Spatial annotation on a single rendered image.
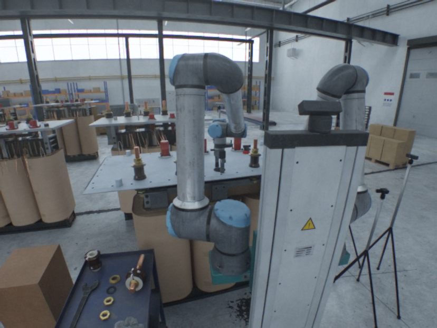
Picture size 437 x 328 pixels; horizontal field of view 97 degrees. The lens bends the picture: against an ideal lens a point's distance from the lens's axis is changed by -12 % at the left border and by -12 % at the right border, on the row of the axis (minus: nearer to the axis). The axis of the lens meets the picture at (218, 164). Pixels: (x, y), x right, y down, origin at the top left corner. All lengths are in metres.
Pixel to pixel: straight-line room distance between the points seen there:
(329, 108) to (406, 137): 6.80
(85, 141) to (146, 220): 5.70
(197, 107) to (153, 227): 1.05
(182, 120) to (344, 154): 0.56
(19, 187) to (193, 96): 3.20
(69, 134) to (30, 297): 5.89
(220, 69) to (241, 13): 9.68
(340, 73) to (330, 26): 11.85
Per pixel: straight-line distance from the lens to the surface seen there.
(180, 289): 2.09
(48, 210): 3.69
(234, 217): 0.83
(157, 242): 1.72
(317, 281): 1.05
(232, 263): 0.95
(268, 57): 11.25
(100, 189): 1.42
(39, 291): 1.66
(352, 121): 1.13
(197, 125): 0.81
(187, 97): 0.80
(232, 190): 1.78
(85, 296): 1.46
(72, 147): 7.29
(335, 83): 1.03
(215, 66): 0.79
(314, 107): 0.70
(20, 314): 1.84
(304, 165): 0.71
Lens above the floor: 1.90
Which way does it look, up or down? 19 degrees down
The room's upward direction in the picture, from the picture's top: straight up
